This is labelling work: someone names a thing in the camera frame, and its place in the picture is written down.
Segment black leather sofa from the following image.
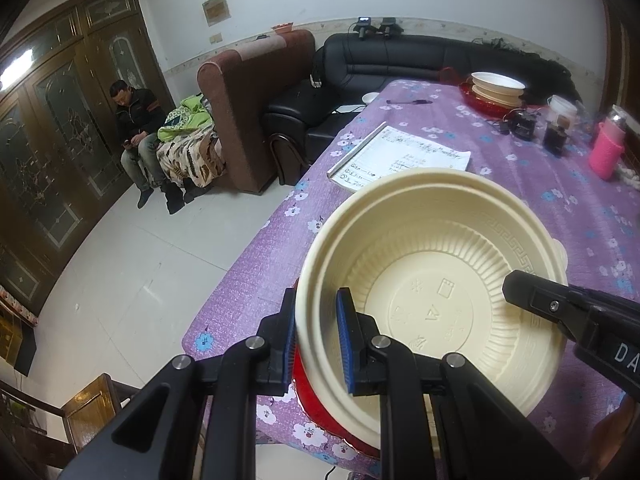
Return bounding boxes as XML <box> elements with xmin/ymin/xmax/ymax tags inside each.
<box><xmin>262</xmin><ymin>32</ymin><xmax>583</xmax><ymax>186</ymax></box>

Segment wooden chair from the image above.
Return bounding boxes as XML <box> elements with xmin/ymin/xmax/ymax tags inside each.
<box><xmin>0</xmin><ymin>372</ymin><xmax>143</xmax><ymax>480</ymax></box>

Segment large red scalloped plate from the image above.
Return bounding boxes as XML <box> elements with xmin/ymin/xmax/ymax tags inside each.
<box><xmin>291</xmin><ymin>280</ymin><xmax>383</xmax><ymax>458</ymax></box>

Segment small wall plaque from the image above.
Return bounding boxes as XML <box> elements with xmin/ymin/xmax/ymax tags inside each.
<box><xmin>202</xmin><ymin>0</ymin><xmax>231</xmax><ymax>26</ymax></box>

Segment person's right forearm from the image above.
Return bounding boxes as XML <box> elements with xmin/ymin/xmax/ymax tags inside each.
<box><xmin>582</xmin><ymin>395</ymin><xmax>640</xmax><ymax>476</ymax></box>

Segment white cord bundle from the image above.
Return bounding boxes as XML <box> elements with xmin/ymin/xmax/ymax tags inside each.
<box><xmin>617</xmin><ymin>160</ymin><xmax>640</xmax><ymax>188</ymax></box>

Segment printed blanket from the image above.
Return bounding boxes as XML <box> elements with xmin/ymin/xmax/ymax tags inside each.
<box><xmin>156</xmin><ymin>127</ymin><xmax>228</xmax><ymax>188</ymax></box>

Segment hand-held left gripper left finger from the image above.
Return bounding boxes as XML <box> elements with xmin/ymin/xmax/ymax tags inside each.
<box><xmin>60</xmin><ymin>287</ymin><xmax>299</xmax><ymax>480</ymax></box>

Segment white plastic jar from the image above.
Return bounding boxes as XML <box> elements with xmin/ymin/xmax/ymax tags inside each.
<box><xmin>546</xmin><ymin>94</ymin><xmax>583</xmax><ymax>126</ymax></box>

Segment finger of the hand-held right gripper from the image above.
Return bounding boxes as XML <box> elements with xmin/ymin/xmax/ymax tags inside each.
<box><xmin>501</xmin><ymin>270</ymin><xmax>601</xmax><ymax>346</ymax></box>

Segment brown armchair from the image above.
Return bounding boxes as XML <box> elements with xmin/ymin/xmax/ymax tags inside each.
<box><xmin>196</xmin><ymin>29</ymin><xmax>317</xmax><ymax>196</ymax></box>

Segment carved wooden wardrobe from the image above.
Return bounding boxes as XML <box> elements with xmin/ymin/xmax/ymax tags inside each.
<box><xmin>0</xmin><ymin>0</ymin><xmax>173</xmax><ymax>318</ymax></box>

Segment cream ribbed plastic bowl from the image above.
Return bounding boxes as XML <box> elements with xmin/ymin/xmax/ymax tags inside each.
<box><xmin>295</xmin><ymin>168</ymin><xmax>571</xmax><ymax>453</ymax></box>

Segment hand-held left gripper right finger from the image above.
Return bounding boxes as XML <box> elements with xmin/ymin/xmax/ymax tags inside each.
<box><xmin>336</xmin><ymin>287</ymin><xmax>583</xmax><ymax>480</ymax></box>

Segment wooden door frame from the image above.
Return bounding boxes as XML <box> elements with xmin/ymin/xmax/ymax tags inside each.
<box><xmin>600</xmin><ymin>0</ymin><xmax>640</xmax><ymax>126</ymax></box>

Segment handwritten notebook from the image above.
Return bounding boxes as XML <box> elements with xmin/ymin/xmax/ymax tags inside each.
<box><xmin>327</xmin><ymin>121</ymin><xmax>472</xmax><ymax>193</ymax></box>

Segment black gripper devices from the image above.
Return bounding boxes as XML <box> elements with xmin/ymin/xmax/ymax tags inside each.
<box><xmin>356</xmin><ymin>16</ymin><xmax>403</xmax><ymax>41</ymax></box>

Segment green cloth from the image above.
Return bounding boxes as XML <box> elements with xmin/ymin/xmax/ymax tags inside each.
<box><xmin>157</xmin><ymin>94</ymin><xmax>216</xmax><ymax>143</ymax></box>

